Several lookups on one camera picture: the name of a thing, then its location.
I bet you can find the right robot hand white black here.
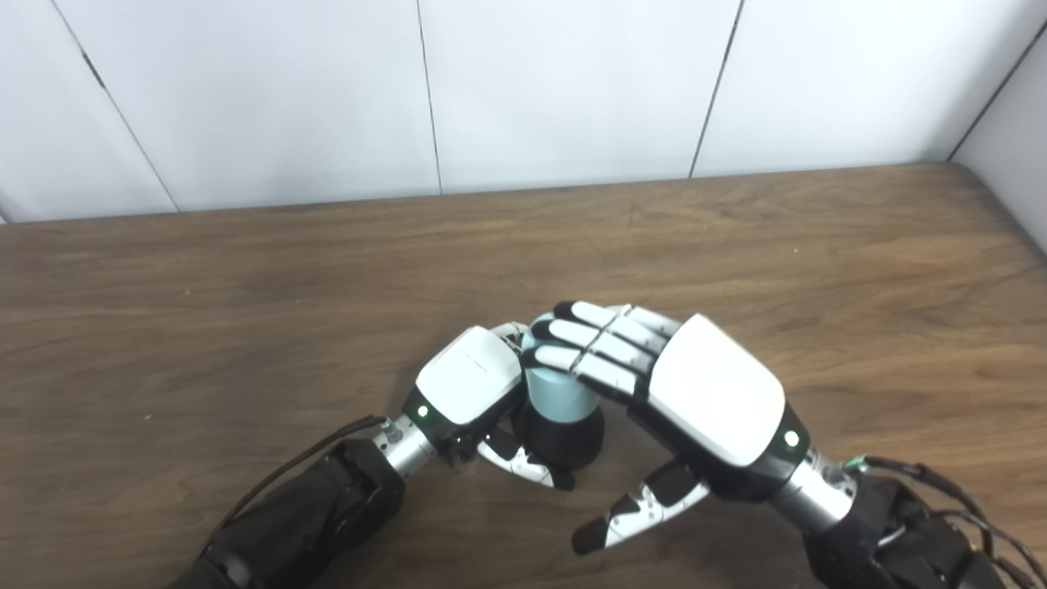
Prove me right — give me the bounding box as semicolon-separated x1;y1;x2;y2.
520;301;812;557

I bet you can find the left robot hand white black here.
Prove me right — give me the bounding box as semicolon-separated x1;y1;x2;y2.
401;321;577;492

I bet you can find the light-blue short hose piece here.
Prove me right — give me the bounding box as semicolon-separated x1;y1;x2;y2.
520;314;600;424

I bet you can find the black funnel-shaped nozzle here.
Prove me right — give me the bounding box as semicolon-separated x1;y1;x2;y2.
512;398;606;471

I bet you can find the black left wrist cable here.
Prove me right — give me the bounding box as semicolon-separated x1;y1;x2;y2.
200;415;402;557

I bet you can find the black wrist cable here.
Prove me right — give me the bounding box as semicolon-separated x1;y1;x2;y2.
200;415;402;557
843;456;1047;589

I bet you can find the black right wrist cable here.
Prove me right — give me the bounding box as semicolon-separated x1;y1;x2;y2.
843;456;1047;589

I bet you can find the thin black braided cable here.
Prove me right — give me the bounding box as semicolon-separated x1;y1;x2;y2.
875;509;1047;589

